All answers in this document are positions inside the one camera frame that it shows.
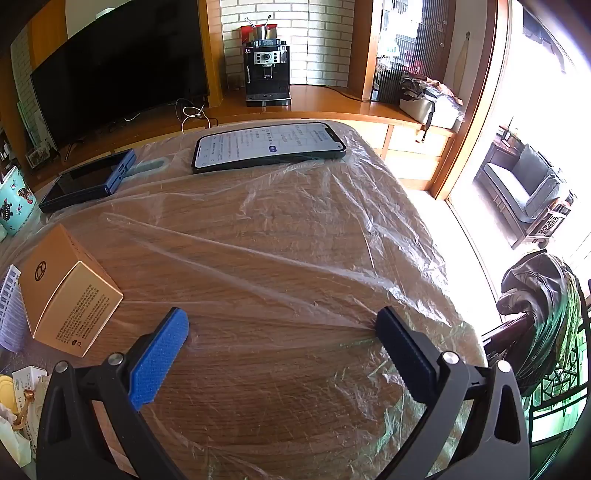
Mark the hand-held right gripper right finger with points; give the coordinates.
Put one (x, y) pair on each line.
(406, 357)

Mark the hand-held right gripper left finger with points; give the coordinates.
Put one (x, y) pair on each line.
(157, 360)

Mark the brown cardboard box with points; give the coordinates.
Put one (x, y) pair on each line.
(60, 277)

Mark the dark wooden chair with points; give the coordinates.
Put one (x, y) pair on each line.
(508, 330)

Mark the white medicine box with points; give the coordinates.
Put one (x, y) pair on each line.
(30, 381)

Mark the dark jacket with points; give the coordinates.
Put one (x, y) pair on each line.
(531, 300)

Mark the yellow plastic cup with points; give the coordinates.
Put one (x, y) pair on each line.
(8, 390)

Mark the green cloth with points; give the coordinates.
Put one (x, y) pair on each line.
(572, 314)

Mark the carved wooden side table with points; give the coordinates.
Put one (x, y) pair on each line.
(547, 228)

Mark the pale blue plastic item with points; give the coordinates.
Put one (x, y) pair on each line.
(147, 167)

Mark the dark device with blue case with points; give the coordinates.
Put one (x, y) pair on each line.
(78, 182)

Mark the grey armchair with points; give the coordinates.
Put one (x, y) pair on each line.
(521, 184)

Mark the teal printed mug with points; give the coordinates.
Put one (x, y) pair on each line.
(16, 203)

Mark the black smartphone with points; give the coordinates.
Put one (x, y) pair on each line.
(268, 145)

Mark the white storage box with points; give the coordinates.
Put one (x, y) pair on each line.
(429, 108)

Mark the black television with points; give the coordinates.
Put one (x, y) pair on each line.
(120, 69)

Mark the black coffee machine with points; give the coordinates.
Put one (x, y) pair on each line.
(265, 69)

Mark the small photo frame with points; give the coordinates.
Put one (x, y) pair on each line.
(39, 158)

